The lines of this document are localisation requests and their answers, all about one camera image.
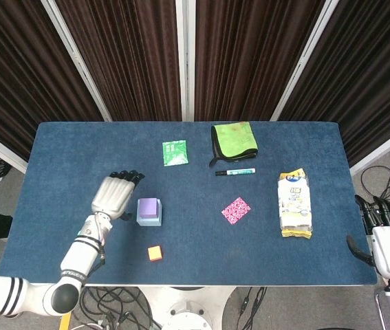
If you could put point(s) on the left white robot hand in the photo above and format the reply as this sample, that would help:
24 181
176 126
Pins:
112 197

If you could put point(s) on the purple cube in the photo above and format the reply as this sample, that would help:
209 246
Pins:
147 208

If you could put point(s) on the small orange cube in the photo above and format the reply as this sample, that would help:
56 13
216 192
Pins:
155 253

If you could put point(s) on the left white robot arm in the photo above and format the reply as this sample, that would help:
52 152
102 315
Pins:
77 256

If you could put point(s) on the large white cube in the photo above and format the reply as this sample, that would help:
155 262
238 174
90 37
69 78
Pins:
150 222

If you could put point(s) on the blue table cloth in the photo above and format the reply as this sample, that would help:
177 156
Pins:
95 148

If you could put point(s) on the green sachet packet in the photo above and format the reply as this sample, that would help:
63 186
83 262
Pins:
175 153

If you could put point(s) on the yellow snack bag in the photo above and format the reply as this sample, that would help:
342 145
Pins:
295 206

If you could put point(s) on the pink patterned paper square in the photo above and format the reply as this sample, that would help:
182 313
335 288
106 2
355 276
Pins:
236 210

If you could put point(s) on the yellow floor tape strip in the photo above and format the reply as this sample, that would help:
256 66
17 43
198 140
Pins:
64 323

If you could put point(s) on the green microfiber cloth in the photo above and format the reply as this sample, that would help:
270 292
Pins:
234 139

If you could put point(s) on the brown pleated curtain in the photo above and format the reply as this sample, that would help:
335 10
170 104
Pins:
249 62
129 62
16 68
370 68

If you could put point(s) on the white partition bottom rail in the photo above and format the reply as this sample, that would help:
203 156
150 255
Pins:
2 151
380 151

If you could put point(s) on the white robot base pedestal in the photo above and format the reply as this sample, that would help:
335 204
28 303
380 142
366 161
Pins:
187 306

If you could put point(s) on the white partition post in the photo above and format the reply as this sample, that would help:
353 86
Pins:
180 68
76 60
303 62

